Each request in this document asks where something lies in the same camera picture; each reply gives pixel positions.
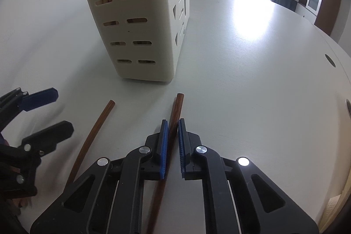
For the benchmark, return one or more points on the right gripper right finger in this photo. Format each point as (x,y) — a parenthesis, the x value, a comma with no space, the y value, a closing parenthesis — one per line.
(238,197)

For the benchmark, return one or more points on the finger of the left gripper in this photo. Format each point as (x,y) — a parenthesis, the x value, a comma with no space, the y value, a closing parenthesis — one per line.
(38,99)
(46,140)

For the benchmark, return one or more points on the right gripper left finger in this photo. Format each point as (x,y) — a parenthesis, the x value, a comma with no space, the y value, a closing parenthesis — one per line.
(108,196)

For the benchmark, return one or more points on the dark brown chopstick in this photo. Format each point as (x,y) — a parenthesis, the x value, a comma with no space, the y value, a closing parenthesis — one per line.
(88,141)

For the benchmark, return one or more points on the person left hand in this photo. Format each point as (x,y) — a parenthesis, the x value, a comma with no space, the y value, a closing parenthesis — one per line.
(11,208)

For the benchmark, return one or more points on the cardboard box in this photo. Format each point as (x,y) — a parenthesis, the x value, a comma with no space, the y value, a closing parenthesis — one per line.
(329,208)

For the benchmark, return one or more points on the white slotted utensil holder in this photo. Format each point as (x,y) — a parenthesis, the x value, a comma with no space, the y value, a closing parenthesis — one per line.
(142,37)

